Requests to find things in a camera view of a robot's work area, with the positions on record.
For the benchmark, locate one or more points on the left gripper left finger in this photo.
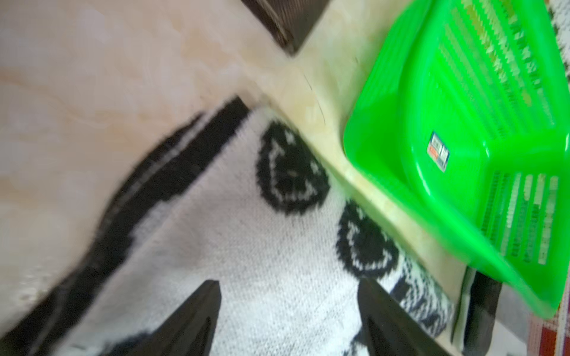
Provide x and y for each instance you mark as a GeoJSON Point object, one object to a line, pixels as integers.
{"type": "Point", "coordinates": [189, 330]}

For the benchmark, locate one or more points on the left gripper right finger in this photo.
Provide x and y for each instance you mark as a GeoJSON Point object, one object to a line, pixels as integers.
{"type": "Point", "coordinates": [387, 328]}

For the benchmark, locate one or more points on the grey black checked scarf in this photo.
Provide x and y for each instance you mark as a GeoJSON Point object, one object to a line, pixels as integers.
{"type": "Point", "coordinates": [491, 318]}

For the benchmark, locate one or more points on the black white smiley scarf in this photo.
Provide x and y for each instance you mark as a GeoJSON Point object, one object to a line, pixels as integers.
{"type": "Point", "coordinates": [235, 195]}

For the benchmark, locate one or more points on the green plastic basket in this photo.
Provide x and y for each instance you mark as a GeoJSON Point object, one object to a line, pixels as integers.
{"type": "Point", "coordinates": [488, 77]}

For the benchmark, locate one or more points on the brown plaid fringed scarf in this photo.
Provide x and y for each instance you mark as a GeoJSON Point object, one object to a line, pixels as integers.
{"type": "Point", "coordinates": [289, 22]}

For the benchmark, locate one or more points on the basket label sticker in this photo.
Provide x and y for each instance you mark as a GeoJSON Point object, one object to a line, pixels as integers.
{"type": "Point", "coordinates": [438, 152]}

